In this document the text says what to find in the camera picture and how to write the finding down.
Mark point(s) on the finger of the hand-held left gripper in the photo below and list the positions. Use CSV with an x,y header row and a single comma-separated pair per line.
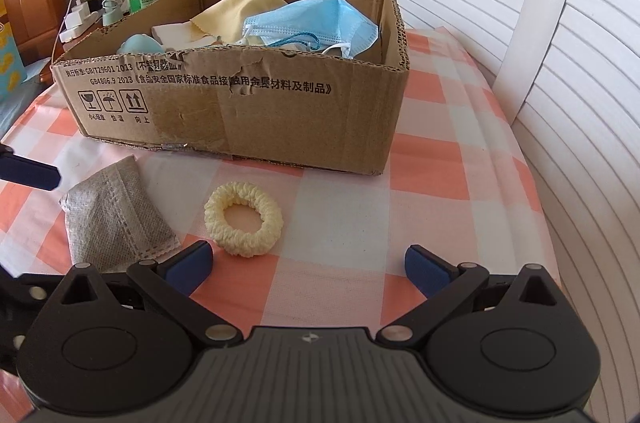
x,y
30,172
35,292

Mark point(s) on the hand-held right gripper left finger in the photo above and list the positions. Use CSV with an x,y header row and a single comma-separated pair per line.
x,y
192,264

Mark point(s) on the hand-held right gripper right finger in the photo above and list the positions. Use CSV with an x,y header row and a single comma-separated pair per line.
x,y
425,268

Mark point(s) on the cream knitted scrunchie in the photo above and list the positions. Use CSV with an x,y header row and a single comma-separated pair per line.
x,y
265,238

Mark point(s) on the small grey fabric pouch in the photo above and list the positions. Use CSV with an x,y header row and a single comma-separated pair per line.
x,y
110,218

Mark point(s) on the brown cardboard box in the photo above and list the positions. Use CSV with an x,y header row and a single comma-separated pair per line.
x,y
275,123

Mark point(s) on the yellow lens cloth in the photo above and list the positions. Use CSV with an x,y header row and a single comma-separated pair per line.
x,y
235,8

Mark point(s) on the orange checked bedsheet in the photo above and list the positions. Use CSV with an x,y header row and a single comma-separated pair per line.
x,y
450,183

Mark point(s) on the white power strip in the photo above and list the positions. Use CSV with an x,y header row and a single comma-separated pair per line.
x,y
70,35

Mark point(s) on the white charger plug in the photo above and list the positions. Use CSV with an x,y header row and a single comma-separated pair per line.
x,y
79,15

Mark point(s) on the white tissue pack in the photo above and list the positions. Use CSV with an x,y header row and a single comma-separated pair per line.
x,y
172,34

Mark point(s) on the blue face mask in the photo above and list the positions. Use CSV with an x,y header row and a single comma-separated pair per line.
x,y
320,20

